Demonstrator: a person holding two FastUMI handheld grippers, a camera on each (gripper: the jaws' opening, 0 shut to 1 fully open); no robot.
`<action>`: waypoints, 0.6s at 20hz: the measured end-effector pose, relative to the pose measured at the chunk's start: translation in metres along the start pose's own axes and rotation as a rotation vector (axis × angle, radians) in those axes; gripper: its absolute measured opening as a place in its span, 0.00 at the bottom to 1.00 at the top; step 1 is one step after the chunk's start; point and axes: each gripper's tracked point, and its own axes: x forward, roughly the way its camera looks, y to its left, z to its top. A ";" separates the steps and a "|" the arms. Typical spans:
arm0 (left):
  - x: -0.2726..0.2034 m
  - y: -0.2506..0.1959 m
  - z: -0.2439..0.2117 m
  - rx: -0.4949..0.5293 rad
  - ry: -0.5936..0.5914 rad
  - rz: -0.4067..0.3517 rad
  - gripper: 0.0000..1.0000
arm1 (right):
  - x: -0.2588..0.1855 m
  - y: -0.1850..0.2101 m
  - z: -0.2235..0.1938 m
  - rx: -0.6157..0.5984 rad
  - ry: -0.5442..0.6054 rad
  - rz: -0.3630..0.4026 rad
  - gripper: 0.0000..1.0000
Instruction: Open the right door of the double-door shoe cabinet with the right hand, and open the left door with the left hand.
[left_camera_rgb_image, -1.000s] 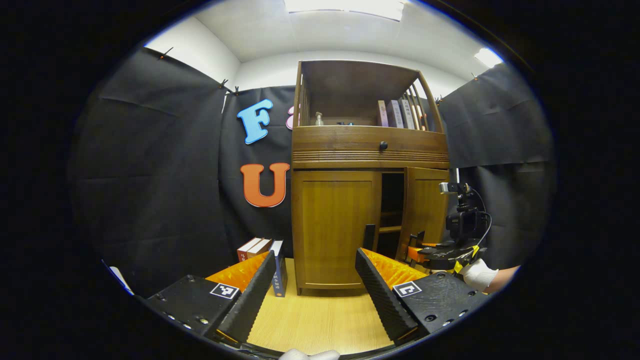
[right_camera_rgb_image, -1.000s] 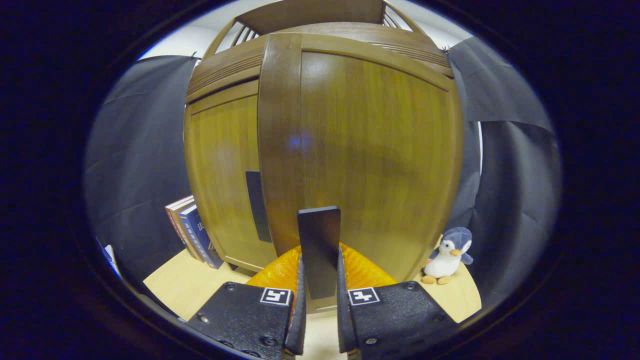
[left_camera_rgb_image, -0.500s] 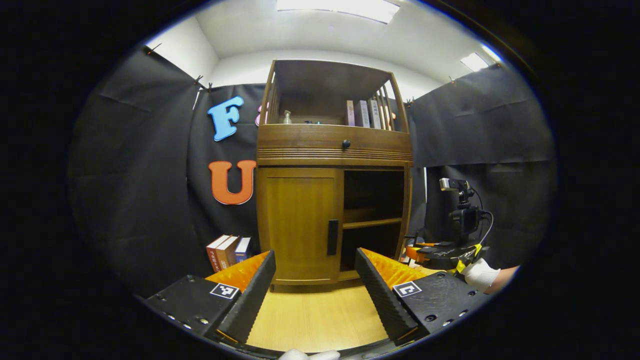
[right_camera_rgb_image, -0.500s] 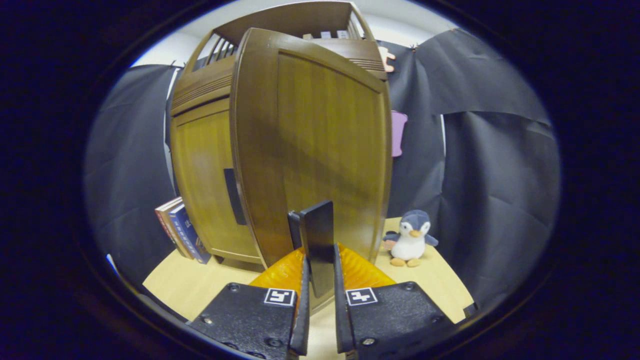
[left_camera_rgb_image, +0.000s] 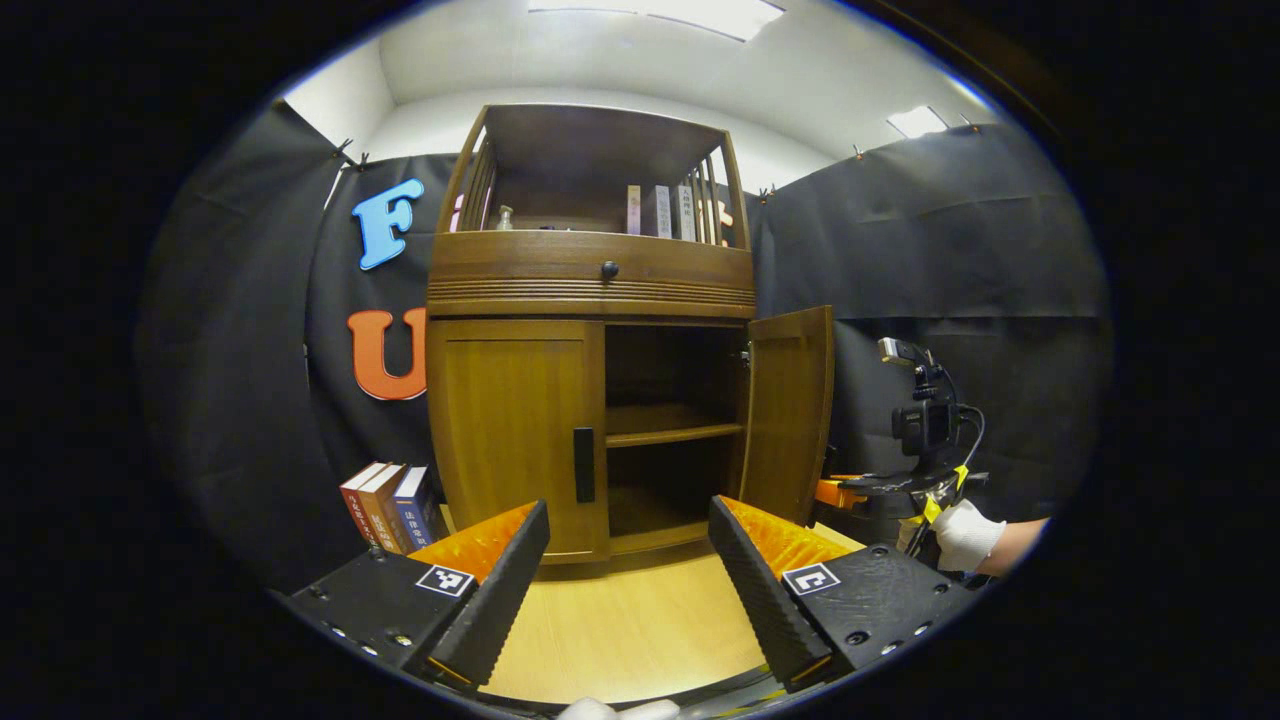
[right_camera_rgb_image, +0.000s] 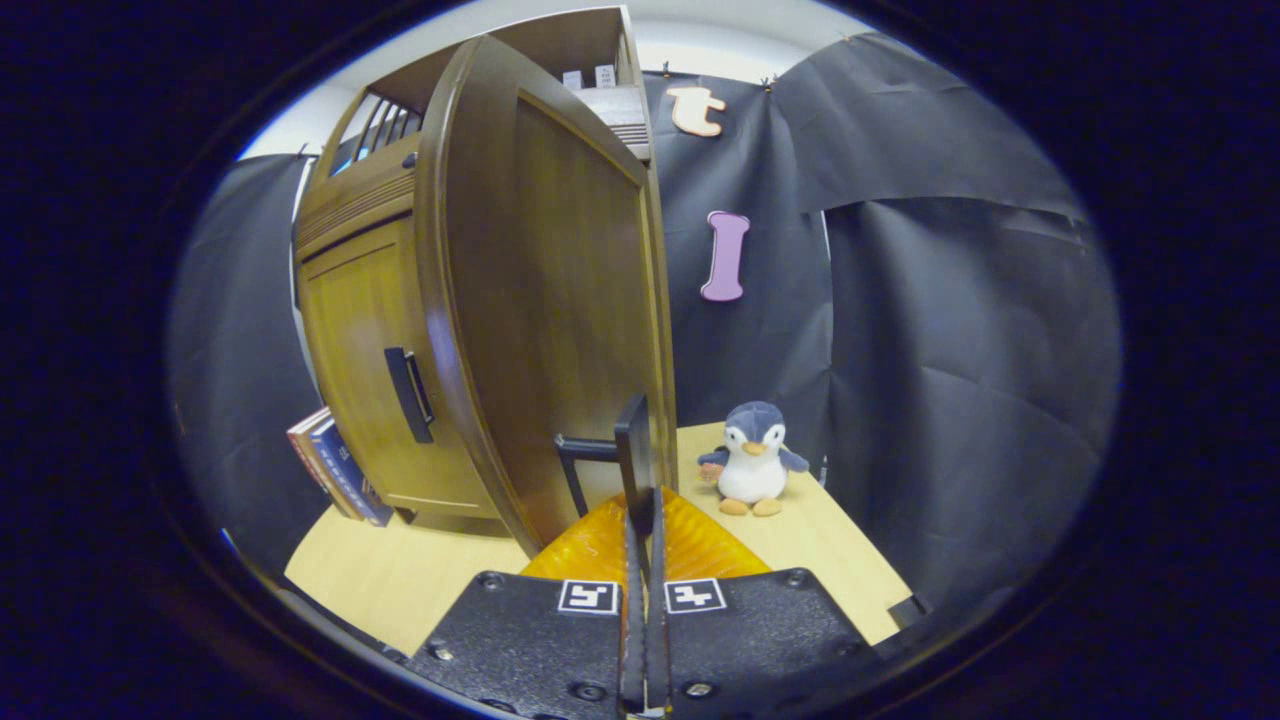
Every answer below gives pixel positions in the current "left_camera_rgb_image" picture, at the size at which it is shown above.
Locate brown book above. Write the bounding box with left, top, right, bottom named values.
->
left=358, top=463, right=412, bottom=555

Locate wooden inner shelf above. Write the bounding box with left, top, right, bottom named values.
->
left=605, top=403, right=746, bottom=448

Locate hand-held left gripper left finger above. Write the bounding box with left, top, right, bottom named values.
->
left=285, top=500, right=551, bottom=691

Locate small ceiling light panel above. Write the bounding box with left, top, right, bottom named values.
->
left=887, top=105, right=949, bottom=139

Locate large ceiling light panel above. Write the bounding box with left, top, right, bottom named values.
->
left=528, top=0, right=786, bottom=43

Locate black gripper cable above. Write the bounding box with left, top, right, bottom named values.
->
left=953, top=403, right=987, bottom=473

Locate wooden cabinet door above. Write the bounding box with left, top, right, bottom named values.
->
left=428, top=320, right=609, bottom=564
left=738, top=305, right=835, bottom=528

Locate wooden cabinet drawer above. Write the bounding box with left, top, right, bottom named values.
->
left=430, top=232, right=755, bottom=301

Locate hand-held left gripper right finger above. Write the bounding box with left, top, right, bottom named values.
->
left=708, top=494, right=979, bottom=693

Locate black door handle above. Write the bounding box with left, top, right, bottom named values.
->
left=573, top=427, right=597, bottom=504

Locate black backdrop cloth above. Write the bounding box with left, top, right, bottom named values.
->
left=135, top=100, right=1113, bottom=596

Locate wooden double-door shoe cabinet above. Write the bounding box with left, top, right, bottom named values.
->
left=425, top=103, right=836, bottom=566

